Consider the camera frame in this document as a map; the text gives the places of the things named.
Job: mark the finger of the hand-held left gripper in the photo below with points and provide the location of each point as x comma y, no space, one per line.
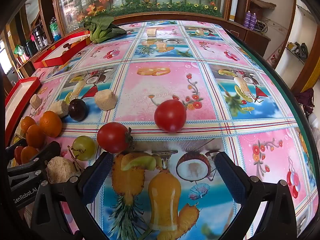
13,146
47,152

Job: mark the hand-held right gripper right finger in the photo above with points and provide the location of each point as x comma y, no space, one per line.
231,177

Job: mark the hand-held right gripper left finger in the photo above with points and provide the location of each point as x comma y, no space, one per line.
96,175

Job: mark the small red tomato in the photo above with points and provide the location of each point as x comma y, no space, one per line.
18,154

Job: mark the orange tangerine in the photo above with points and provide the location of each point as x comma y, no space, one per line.
28,154
27,123
50,123
35,137
75,44

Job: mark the red tomato with stem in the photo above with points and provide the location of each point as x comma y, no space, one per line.
113,137

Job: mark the red rimmed white tray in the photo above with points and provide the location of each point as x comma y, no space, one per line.
17,97
57,51

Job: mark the green grape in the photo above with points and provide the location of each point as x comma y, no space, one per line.
83,147

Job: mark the dark purple plum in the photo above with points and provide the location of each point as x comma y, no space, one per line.
78,110

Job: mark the green packet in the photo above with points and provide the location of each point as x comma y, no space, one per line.
18,50

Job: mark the black kettle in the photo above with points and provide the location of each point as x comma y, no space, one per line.
30,48

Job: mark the dark red cloth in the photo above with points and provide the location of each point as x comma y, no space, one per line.
306,100

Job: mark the fruit printed tablecloth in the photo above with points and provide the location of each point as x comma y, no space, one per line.
160,85

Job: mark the black steel thermos jug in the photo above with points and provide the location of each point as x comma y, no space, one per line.
40,36

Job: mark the large clear water bottle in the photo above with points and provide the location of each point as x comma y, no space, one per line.
55,30

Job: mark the green bok choy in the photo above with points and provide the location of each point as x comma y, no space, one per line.
102,27

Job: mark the wooden side cabinet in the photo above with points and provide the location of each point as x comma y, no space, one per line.
252,38

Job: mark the purple bottle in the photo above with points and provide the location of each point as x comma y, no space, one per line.
253,20
247,18

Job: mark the brown basket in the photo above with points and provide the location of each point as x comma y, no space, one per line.
260,7

